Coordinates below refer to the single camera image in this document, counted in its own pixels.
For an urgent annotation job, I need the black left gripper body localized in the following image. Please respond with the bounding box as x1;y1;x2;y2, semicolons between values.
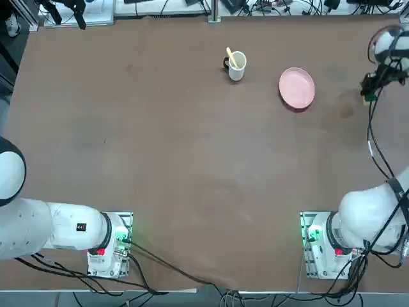
35;0;86;7

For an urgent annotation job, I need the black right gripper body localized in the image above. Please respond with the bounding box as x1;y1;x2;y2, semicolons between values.
373;63;404;87

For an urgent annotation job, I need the pink plate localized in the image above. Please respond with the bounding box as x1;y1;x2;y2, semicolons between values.
278;67;316;111

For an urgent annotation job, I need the white shoe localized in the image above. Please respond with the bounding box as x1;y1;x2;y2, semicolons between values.
5;17;22;38

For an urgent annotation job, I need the red and black power strip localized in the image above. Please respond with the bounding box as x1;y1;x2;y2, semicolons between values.
255;0;297;8

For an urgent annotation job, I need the yellow spoon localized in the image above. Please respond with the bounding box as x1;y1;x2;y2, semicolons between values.
226;47;240;69

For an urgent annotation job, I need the dark power adapter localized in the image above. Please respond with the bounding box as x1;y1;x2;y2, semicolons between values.
220;0;251;15

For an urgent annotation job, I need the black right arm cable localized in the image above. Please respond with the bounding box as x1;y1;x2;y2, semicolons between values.
364;27;409;268

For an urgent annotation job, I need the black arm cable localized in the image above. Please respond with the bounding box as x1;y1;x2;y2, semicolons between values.
364;27;409;268
12;251;169;295

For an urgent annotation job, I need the white mug with black handle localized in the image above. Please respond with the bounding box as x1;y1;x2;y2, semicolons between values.
222;50;248;82

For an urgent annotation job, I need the aluminium frame post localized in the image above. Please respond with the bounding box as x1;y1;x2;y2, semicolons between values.
208;0;222;24

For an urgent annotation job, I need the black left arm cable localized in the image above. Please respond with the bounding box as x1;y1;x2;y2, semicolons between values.
12;251;169;295

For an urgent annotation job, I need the thin black cable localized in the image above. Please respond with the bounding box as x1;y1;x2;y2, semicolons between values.
126;239;239;287

